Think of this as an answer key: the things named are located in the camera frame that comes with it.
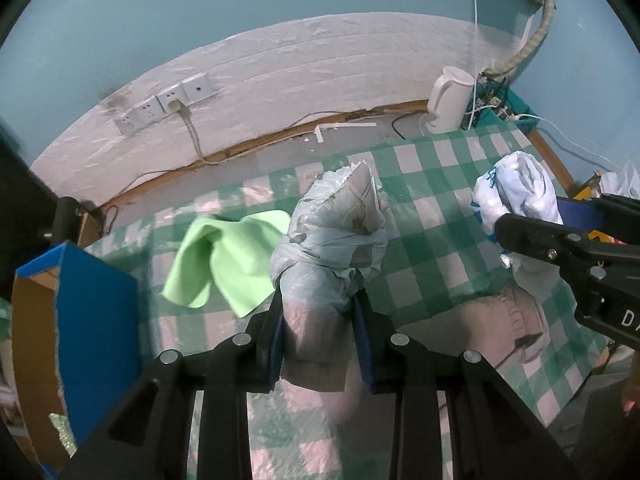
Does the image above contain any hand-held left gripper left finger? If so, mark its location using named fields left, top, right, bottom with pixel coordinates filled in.
left=60, top=290, right=288, bottom=480

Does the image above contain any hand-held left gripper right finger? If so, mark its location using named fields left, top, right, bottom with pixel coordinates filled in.
left=350, top=287, right=581, bottom=480

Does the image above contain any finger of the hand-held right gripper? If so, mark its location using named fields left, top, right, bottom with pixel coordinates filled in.
left=556, top=192, right=640, bottom=247
left=494, top=213, right=607, bottom=287

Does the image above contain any white and blue plastic bag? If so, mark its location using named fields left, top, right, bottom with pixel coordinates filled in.
left=471, top=151, right=565, bottom=286

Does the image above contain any cardboard box with blue rim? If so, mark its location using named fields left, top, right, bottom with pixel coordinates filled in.
left=11, top=241, right=140, bottom=471

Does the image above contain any green bubble wrap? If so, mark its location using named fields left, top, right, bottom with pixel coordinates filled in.
left=49, top=412, right=76, bottom=458

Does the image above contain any person's right hand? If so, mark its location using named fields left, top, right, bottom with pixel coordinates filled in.
left=621, top=380, right=640, bottom=421

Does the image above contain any crumpled white plastic bag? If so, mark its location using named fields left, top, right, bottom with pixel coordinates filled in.
left=600, top=160, right=640, bottom=198

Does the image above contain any grey cloth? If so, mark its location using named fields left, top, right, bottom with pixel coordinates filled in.
left=320, top=280, right=548, bottom=431

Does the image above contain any light green microfiber cloth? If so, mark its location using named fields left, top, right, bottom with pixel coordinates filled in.
left=161, top=210, right=292, bottom=318

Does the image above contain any green checked tablecloth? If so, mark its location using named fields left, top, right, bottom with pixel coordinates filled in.
left=80, top=125, right=616, bottom=480

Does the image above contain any teal basket with power strip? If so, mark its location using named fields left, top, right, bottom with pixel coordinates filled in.
left=465, top=77, right=531, bottom=128

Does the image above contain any white electric kettle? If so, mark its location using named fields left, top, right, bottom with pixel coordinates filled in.
left=425, top=66, right=476, bottom=133

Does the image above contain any beige insulated pipe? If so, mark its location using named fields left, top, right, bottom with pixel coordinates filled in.
left=487, top=0, right=557, bottom=76

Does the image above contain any white plastic strip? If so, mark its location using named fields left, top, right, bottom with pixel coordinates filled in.
left=314, top=121, right=377, bottom=143

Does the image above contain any black cylindrical device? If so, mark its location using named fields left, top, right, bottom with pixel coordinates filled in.
left=52, top=196, right=86, bottom=246

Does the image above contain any black hanging clothing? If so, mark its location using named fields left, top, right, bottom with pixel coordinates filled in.
left=0, top=120, right=58, bottom=261

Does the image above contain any black cable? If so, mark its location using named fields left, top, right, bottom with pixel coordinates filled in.
left=391, top=112, right=426, bottom=139

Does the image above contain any thin white cable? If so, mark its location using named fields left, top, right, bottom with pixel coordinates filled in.
left=470, top=0, right=482, bottom=111

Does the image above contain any grey plug with cable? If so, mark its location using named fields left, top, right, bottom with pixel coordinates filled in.
left=167, top=101, right=221, bottom=166

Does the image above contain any white round-hole wall plate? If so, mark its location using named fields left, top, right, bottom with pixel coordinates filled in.
left=181, top=72, right=217, bottom=103

